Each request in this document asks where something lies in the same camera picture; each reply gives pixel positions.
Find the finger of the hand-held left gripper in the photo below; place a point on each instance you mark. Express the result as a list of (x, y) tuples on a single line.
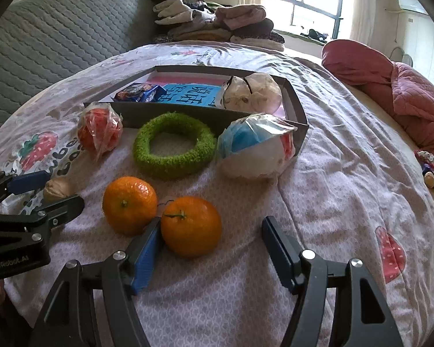
[(67, 206), (27, 182)]

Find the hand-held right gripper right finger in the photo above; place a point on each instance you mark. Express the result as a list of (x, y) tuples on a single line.
[(278, 253)]

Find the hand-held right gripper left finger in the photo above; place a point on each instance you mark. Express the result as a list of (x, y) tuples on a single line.
[(146, 256)]

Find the brown walnut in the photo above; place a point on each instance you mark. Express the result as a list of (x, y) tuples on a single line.
[(58, 189)]

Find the orange mandarin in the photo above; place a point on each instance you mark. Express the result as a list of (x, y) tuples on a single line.
[(191, 227), (130, 206)]

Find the red toy egg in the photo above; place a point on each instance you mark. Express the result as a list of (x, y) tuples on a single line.
[(97, 130)]

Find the blue white toy egg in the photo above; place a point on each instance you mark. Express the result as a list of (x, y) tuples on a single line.
[(246, 151)]

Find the grey cardboard tray pink inside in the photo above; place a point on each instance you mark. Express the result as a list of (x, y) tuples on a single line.
[(188, 115)]

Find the strawberry print bed sheet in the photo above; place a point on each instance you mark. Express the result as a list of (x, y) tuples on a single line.
[(238, 296)]

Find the blue cookie packet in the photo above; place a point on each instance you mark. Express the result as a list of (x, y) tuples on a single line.
[(141, 92)]

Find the grey quilted headboard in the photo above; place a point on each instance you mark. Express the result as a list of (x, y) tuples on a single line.
[(58, 36)]

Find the pink quilt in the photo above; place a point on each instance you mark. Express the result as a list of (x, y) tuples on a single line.
[(412, 90)]

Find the dark cloth on windowsill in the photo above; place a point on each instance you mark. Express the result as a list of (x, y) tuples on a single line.
[(314, 34)]

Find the white standing fan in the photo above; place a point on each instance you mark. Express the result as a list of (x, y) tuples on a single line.
[(401, 56)]

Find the pile of folded clothes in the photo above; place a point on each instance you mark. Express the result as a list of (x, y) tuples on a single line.
[(209, 21)]

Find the white air conditioner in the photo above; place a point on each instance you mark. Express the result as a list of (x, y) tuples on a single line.
[(414, 5)]

